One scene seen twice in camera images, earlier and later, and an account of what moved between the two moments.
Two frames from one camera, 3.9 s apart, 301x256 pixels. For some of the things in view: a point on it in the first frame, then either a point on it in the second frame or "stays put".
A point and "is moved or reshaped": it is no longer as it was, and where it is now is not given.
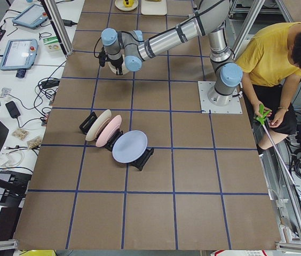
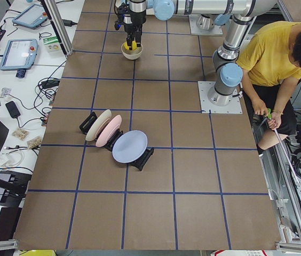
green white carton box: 52,44 stays put
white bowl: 125,70 is moved or reshaped
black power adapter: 68,22 stays put
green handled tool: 261,119 -> 269,114
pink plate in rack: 112,126 stays put
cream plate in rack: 92,132 stays put
